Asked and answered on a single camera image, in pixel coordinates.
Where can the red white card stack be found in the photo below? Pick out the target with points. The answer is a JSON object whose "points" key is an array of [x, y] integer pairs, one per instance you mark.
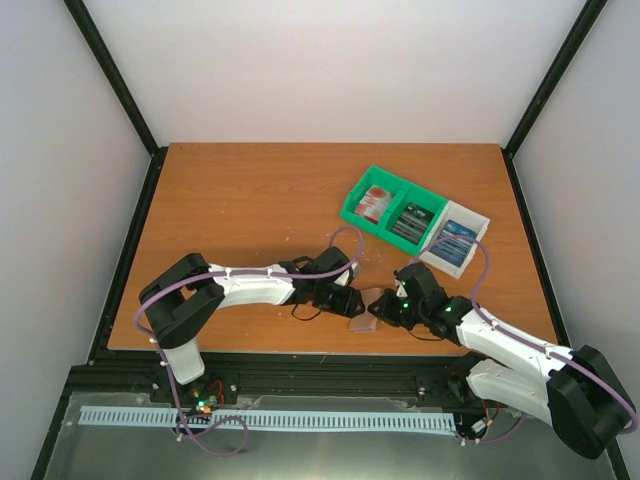
{"points": [[374, 203]]}

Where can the blue card stack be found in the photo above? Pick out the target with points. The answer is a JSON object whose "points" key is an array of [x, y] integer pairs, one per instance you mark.
{"points": [[453, 243]]}

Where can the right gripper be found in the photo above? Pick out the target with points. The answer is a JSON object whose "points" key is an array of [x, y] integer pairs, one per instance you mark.
{"points": [[382, 309]]}

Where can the right black corner post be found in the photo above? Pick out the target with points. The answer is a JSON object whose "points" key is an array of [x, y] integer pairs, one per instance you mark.
{"points": [[570, 46]]}

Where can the white bin with blue cards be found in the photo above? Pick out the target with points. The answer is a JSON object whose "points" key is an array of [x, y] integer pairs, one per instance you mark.
{"points": [[469, 218]]}

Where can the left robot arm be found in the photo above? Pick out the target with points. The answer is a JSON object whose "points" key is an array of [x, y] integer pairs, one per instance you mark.
{"points": [[180, 302]]}

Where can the left black corner post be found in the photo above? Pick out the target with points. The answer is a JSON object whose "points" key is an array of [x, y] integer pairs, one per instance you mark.
{"points": [[93, 38]]}

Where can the green bin with red cards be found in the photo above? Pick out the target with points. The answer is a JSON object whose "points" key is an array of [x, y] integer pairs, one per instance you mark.
{"points": [[373, 176]]}

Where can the black aluminium frame rail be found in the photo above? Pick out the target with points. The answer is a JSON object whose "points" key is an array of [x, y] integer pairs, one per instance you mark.
{"points": [[430, 381]]}

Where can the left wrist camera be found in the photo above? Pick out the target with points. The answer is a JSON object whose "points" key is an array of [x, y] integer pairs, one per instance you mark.
{"points": [[347, 276]]}

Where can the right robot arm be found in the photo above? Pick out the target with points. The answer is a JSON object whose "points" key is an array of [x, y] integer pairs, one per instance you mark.
{"points": [[574, 391]]}

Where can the light blue cable duct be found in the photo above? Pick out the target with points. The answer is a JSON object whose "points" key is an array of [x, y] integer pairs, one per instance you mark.
{"points": [[273, 420]]}

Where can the right connector plug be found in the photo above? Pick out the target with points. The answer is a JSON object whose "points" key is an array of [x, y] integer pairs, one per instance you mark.
{"points": [[480, 427]]}

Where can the black corner post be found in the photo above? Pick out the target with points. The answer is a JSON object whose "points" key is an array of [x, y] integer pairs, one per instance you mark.
{"points": [[93, 38], [570, 46]]}

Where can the black card stack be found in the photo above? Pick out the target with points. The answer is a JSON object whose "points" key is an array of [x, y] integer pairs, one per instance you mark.
{"points": [[412, 223]]}

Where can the left electronics board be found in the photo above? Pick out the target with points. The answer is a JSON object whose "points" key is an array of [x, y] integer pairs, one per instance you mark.
{"points": [[207, 401]]}

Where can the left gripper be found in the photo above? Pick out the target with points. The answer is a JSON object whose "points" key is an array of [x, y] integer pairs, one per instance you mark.
{"points": [[347, 303]]}

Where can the green bin with black cards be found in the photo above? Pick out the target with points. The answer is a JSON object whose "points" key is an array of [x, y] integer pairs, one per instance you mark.
{"points": [[423, 198]]}

